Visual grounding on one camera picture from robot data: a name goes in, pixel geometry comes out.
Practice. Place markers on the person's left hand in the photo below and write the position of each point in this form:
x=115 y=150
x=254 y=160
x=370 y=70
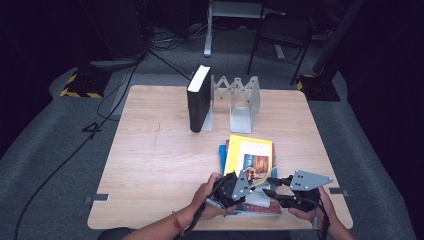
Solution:
x=200 y=195

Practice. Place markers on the yellow paperback book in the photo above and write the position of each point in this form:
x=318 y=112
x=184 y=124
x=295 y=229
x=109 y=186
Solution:
x=248 y=153

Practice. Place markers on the person's dark clothed leg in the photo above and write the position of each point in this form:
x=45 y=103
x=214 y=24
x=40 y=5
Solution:
x=115 y=234

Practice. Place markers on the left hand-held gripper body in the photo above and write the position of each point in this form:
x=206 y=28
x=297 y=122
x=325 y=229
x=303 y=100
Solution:
x=240 y=186

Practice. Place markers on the black hardcover book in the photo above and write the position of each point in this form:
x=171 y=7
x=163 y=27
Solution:
x=198 y=106

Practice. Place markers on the person's right hand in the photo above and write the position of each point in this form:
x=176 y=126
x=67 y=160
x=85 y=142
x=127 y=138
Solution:
x=311 y=216

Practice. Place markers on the grey metal desk stand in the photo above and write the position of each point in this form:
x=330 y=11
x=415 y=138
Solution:
x=208 y=33

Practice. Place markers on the grey tape strip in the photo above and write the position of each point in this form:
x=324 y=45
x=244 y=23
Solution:
x=339 y=192
x=98 y=198

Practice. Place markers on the black metal chair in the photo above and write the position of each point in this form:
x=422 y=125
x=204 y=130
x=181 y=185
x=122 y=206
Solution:
x=283 y=30

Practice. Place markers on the blue book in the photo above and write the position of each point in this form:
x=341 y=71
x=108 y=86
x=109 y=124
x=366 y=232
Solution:
x=222 y=160

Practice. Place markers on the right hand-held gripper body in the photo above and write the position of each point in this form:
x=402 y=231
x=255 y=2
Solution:
x=310 y=180

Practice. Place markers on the white expandable bookend rack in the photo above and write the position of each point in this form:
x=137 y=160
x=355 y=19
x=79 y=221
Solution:
x=241 y=116

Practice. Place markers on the grey slanted post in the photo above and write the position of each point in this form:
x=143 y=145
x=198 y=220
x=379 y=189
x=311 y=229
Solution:
x=336 y=36

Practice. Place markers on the black yellow striped base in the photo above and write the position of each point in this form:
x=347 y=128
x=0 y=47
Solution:
x=318 y=88
x=85 y=85

